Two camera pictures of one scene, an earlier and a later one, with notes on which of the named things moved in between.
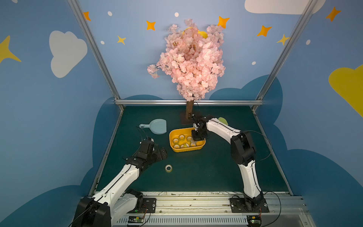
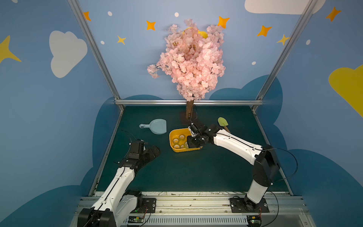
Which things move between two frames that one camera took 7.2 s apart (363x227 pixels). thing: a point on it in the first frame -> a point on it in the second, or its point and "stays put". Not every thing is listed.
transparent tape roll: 181,137 stays put
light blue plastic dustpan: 158,126 stays put
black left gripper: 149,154 -> 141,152
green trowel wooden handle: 221,119 stays put
